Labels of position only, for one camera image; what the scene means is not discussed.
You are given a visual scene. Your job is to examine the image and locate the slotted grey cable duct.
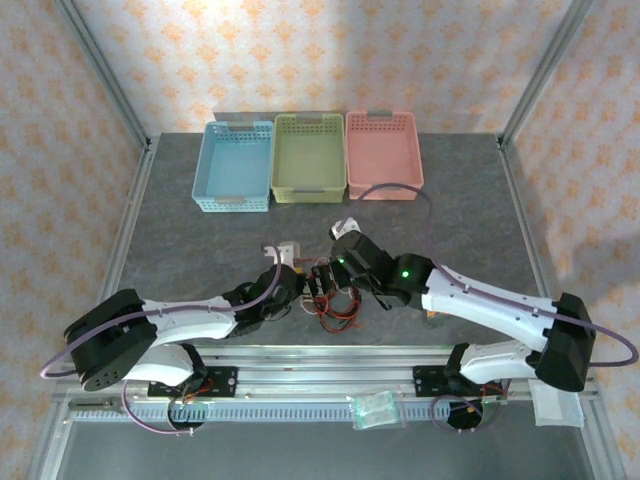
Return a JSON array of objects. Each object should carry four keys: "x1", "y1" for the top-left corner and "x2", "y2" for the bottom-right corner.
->
[{"x1": 68, "y1": 398, "x2": 484, "y2": 422}]

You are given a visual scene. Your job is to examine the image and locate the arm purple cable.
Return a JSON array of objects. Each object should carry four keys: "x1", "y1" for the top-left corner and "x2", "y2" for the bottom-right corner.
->
[
  {"x1": 337, "y1": 183, "x2": 640, "y2": 432},
  {"x1": 40, "y1": 243, "x2": 282, "y2": 437}
]

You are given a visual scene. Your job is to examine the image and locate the pink plastic basket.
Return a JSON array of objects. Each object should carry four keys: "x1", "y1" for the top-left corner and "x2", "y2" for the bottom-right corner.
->
[{"x1": 344, "y1": 109, "x2": 425, "y2": 202}]

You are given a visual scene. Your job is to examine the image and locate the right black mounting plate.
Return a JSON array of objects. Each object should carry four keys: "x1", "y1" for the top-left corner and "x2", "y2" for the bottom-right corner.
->
[{"x1": 410, "y1": 364, "x2": 506, "y2": 400}]

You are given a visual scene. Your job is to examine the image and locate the aluminium frame post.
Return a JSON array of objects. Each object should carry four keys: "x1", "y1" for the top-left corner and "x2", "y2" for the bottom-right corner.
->
[
  {"x1": 53, "y1": 0, "x2": 154, "y2": 151},
  {"x1": 499, "y1": 0, "x2": 597, "y2": 142}
]

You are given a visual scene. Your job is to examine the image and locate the white plastic pouch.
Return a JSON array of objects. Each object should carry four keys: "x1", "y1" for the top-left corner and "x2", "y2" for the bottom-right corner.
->
[{"x1": 530, "y1": 382, "x2": 585, "y2": 429}]

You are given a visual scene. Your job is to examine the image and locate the black mounting plate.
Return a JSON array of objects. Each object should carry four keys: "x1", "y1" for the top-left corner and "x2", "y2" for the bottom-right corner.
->
[
  {"x1": 148, "y1": 366, "x2": 239, "y2": 400},
  {"x1": 410, "y1": 364, "x2": 506, "y2": 400}
]

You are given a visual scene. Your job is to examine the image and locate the aluminium side rail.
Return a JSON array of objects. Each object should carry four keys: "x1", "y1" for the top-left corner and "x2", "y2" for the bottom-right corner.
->
[{"x1": 79, "y1": 137, "x2": 160, "y2": 359}]

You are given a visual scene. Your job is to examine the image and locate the clear plastic bag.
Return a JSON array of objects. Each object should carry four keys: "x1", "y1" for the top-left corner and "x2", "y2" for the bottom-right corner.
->
[{"x1": 346, "y1": 391, "x2": 407, "y2": 431}]

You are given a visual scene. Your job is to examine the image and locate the yellow-green plastic basket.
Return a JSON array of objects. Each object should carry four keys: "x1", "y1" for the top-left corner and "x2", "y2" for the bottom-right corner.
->
[{"x1": 269, "y1": 112, "x2": 349, "y2": 205}]

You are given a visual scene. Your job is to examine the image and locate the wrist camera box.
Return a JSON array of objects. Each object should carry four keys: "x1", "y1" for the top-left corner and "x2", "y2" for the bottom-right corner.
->
[
  {"x1": 271, "y1": 240, "x2": 304, "y2": 266},
  {"x1": 328, "y1": 216, "x2": 361, "y2": 242}
]

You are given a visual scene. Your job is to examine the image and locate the black cable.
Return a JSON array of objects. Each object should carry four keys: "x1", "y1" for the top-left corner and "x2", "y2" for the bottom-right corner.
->
[
  {"x1": 314, "y1": 272, "x2": 362, "y2": 316},
  {"x1": 307, "y1": 269, "x2": 361, "y2": 321}
]

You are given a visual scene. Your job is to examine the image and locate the blue plastic basket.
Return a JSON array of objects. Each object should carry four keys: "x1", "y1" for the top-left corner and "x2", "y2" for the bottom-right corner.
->
[{"x1": 192, "y1": 119, "x2": 275, "y2": 214}]

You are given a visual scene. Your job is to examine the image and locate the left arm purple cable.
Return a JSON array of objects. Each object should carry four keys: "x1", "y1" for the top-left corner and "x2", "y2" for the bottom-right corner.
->
[{"x1": 40, "y1": 243, "x2": 282, "y2": 437}]

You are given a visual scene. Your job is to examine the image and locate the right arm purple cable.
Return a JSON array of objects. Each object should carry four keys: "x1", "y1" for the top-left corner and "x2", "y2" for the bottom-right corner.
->
[{"x1": 337, "y1": 183, "x2": 640, "y2": 432}]

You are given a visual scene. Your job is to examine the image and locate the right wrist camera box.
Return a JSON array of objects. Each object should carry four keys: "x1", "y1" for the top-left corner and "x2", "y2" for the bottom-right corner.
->
[{"x1": 328, "y1": 216, "x2": 361, "y2": 242}]

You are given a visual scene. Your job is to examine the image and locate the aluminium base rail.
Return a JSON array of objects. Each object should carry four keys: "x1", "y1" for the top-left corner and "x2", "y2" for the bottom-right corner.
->
[{"x1": 52, "y1": 344, "x2": 600, "y2": 402}]

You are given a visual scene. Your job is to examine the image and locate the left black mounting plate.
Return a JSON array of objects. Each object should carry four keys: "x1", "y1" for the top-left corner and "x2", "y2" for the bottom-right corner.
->
[{"x1": 148, "y1": 366, "x2": 239, "y2": 400}]

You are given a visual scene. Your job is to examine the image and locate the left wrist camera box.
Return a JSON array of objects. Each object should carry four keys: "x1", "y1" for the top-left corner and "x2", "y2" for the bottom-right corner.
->
[{"x1": 271, "y1": 240, "x2": 304, "y2": 266}]

